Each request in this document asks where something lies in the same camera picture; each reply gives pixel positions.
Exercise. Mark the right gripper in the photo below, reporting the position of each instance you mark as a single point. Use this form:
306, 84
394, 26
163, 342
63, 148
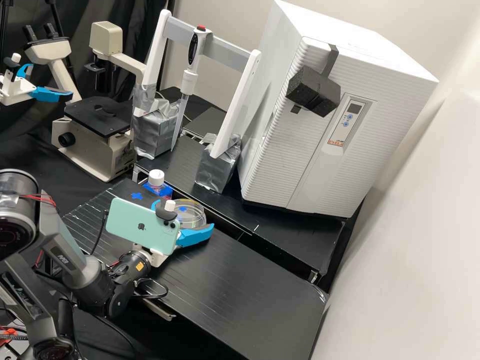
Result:
156, 258

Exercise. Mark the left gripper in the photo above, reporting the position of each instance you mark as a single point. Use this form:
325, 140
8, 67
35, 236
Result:
15, 92

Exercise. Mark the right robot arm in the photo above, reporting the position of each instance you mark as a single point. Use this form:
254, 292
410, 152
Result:
60, 255

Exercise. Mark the petri dish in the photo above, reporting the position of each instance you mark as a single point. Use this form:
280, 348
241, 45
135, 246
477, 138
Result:
191, 212

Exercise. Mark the blue bottle holder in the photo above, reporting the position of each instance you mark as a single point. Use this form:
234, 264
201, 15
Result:
167, 193

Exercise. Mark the left phone holder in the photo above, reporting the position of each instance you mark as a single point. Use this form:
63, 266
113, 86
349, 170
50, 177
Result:
16, 57

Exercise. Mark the small bottle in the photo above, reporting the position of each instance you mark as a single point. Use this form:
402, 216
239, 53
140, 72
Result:
156, 180

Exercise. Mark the black platform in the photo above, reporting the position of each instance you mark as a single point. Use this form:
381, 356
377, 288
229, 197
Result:
292, 240
225, 285
204, 122
183, 165

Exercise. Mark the cream microscope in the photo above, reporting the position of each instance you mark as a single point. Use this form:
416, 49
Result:
93, 146

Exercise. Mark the white pipette stand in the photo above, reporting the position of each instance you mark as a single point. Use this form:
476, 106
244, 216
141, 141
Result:
228, 120

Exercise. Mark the incubator door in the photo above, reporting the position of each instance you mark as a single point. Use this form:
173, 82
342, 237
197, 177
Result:
285, 157

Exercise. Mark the pipette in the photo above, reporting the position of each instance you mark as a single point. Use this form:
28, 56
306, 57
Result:
194, 48

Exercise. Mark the white incubator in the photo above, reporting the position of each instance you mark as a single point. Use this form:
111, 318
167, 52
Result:
296, 18

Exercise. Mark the right wrist camera phone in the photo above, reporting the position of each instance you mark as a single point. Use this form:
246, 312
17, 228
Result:
138, 221

